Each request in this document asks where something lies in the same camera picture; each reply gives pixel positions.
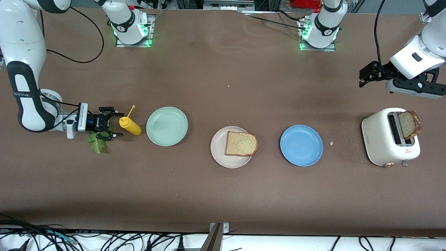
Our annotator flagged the yellow mustard squeeze bottle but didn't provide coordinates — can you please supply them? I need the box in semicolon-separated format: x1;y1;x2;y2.
119;105;143;136

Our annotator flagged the brown bread slice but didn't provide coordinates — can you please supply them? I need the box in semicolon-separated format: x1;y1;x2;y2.
398;111;422;140
225;131;258;157

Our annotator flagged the pale green plate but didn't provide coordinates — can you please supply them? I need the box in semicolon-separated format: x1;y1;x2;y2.
146;106;189;147

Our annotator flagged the blue plate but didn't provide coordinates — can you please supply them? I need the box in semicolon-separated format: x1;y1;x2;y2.
280;125;323;167

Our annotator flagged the beige plate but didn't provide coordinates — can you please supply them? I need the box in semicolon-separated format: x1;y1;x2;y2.
210;126;254;169

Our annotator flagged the green lettuce leaf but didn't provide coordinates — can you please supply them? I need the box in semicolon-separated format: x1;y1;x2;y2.
87;130;113;154

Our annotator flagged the white two-slot toaster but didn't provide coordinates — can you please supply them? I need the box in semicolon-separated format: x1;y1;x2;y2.
361;107;421;168

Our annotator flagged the red box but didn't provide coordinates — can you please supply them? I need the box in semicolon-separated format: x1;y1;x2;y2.
292;0;323;9

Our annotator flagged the brown table cover sheet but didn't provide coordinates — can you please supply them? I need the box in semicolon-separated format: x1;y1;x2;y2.
0;6;446;238

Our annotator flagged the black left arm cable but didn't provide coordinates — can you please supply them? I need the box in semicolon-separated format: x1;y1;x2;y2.
374;0;388;75

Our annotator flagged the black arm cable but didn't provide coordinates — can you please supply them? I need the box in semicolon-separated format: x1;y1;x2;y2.
374;0;388;75
45;7;105;64

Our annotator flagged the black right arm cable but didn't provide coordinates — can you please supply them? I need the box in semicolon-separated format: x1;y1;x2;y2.
45;7;105;64

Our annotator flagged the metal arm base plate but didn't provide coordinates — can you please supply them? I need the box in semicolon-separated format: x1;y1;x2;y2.
299;19;337;52
115;14;154;47

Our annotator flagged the teal cable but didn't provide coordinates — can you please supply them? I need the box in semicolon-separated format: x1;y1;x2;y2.
44;229;75;244

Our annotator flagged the metal table frame bracket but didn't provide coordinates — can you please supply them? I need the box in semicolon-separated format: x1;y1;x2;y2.
200;222;230;251

